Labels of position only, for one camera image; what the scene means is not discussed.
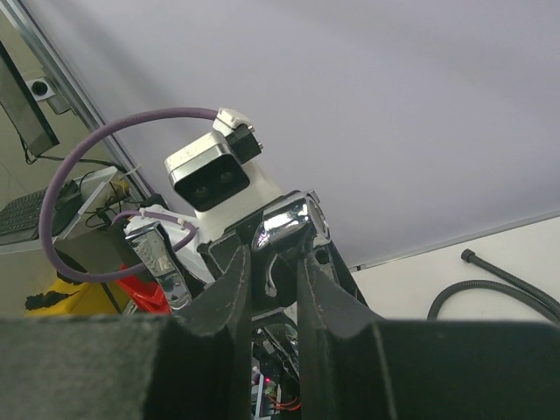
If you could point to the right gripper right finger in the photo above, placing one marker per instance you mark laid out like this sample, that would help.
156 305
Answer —
357 365

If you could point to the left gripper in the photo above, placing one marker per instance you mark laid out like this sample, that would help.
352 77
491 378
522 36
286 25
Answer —
334 287

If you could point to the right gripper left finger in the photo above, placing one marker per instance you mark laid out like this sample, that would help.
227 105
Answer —
193 366

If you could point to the chrome lever faucet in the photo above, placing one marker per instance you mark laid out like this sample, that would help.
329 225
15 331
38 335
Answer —
243 257

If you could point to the red plastic bin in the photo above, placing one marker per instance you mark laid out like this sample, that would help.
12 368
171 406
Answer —
148 296

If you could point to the yellow floor object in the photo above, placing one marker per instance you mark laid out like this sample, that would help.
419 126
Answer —
83 299

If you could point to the black keyboard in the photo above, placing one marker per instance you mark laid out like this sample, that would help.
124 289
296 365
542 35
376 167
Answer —
20 218

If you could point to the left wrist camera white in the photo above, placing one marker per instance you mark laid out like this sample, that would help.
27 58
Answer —
217 174

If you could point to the left aluminium frame post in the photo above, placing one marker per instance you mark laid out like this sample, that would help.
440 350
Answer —
57 69

